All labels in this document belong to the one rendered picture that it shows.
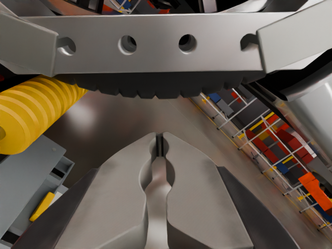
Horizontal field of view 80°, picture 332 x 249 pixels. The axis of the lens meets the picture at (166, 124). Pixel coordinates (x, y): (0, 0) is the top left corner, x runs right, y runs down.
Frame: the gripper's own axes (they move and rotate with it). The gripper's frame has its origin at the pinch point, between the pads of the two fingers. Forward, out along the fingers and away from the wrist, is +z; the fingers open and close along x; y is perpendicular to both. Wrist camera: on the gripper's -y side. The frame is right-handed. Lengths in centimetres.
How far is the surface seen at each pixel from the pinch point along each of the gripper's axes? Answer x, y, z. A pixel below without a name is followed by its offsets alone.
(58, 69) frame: -7.9, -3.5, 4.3
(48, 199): -31, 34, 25
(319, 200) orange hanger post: 234, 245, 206
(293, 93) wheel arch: 20.9, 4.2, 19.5
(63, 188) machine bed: -35, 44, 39
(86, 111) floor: -48, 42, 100
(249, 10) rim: 9.3, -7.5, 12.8
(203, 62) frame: 3.3, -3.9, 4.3
